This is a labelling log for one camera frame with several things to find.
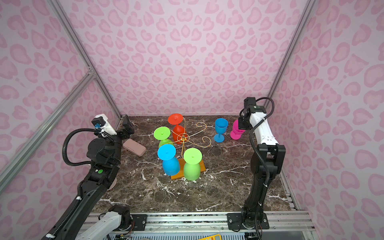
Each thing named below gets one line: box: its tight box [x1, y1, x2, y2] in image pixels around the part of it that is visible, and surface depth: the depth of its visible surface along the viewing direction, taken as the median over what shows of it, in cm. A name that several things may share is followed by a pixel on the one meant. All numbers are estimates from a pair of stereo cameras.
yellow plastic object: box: [199, 234, 222, 240], surface depth 70 cm
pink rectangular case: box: [123, 138, 147, 157], surface depth 100 cm
